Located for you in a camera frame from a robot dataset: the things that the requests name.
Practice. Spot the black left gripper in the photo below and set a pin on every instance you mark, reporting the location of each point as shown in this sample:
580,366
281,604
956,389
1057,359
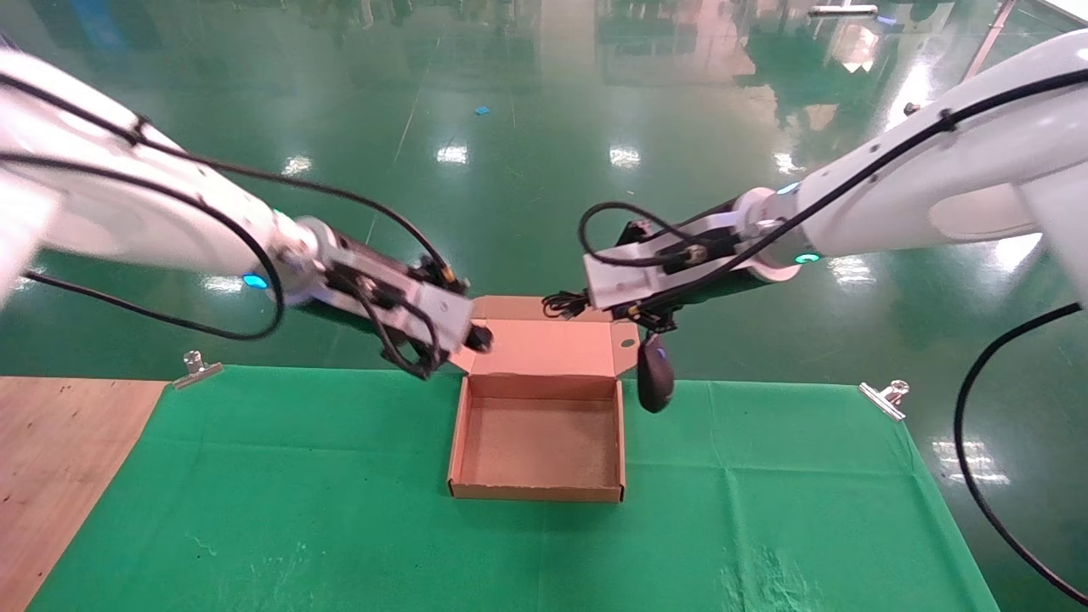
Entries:
348,306

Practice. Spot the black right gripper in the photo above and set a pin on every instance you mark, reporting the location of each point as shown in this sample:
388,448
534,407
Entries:
722,285

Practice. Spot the open flat cardboard box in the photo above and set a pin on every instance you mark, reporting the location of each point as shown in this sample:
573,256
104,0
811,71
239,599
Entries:
535,442

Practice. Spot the green table cloth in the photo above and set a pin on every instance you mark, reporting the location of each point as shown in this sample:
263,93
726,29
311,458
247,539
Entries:
340,476

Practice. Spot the silver binder clip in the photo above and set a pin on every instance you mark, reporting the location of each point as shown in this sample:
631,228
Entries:
880,401
197,372

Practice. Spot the white metal table leg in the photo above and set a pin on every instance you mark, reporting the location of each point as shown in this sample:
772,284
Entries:
990,34
841,10

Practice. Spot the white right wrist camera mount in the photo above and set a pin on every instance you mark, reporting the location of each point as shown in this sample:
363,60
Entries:
620,276

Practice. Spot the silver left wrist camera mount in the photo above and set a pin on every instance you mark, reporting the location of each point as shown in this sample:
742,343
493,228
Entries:
425,310

